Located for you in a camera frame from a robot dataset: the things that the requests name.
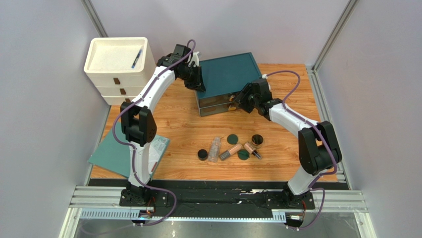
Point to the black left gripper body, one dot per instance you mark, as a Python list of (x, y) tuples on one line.
[(189, 74)]

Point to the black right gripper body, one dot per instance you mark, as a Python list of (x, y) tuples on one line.
[(244, 99)]

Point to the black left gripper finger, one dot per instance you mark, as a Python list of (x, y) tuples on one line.
[(198, 78), (196, 86)]

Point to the teal drawer organizer box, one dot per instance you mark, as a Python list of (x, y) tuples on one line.
[(224, 77)]

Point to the gold round jar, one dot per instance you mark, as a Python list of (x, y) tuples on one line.
[(257, 140)]

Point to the beige tube grey cap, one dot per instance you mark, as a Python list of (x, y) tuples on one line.
[(231, 151)]

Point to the clear plastic bottle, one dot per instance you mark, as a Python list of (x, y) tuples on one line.
[(214, 150)]

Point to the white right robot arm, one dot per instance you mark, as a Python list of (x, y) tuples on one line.
[(319, 151)]

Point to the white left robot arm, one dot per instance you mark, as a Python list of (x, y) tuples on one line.
[(137, 120)]

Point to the green round compact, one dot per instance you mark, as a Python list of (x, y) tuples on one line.
[(232, 139), (243, 154)]

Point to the blue pen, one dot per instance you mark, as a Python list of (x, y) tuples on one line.
[(137, 58)]

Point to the black round jar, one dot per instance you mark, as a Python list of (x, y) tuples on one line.
[(202, 154)]

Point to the white drawer cabinet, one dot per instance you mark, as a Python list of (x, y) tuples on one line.
[(108, 66)]

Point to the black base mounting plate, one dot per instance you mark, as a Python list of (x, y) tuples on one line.
[(216, 199)]

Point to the teal booklet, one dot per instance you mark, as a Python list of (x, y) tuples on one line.
[(115, 157)]

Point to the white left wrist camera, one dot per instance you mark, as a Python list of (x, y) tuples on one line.
[(195, 59)]

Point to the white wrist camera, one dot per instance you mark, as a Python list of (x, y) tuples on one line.
[(195, 59), (264, 76)]

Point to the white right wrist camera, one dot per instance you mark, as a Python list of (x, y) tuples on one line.
[(264, 76)]

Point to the aluminium frame rail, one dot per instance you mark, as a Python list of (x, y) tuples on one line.
[(103, 202)]

